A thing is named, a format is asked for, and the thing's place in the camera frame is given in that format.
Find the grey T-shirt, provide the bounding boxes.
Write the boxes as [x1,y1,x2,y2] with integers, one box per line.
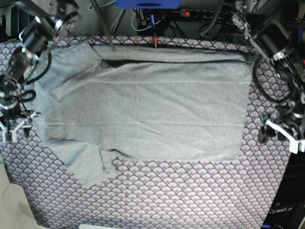
[29,42,253,187]

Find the red table clamp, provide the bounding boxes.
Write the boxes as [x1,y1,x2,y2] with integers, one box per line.
[152,36,159,48]

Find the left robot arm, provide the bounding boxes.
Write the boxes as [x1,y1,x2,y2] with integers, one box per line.
[232,0,305,143]

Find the black OpenArm box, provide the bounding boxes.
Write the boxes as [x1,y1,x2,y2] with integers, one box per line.
[266,153,305,229]

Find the blue post at right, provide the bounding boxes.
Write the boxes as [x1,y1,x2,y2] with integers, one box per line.
[295,28,304,51]

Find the fan-patterned tablecloth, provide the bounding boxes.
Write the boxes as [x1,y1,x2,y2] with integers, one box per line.
[0,35,305,229]

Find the black power strip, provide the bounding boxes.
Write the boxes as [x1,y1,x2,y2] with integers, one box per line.
[179,9,215,19]

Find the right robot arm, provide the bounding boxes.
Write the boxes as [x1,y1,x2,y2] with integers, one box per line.
[0,0,80,123]

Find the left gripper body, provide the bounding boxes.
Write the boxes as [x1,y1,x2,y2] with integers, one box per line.
[275,105,305,138]

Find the blue camera mount bracket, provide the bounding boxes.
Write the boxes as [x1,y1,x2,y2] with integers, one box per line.
[115,0,181,9]

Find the white plastic bin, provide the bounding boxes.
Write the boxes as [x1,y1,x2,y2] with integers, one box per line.
[0,159,39,229]

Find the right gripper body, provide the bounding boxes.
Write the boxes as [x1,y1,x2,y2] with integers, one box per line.
[0,96,26,122]

